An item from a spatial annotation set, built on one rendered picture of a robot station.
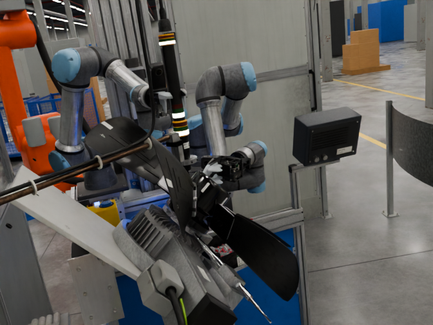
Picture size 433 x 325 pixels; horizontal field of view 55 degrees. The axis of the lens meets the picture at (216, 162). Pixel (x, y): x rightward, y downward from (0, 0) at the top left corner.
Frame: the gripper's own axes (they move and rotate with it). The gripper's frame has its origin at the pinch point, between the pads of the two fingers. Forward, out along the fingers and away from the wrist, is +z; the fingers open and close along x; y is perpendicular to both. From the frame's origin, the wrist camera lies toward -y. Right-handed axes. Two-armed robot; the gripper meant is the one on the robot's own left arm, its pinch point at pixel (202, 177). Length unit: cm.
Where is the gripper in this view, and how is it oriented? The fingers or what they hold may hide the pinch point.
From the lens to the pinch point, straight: 138.2
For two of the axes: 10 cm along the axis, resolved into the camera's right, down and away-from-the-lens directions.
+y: 8.2, 1.6, -5.4
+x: 0.4, 9.4, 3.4
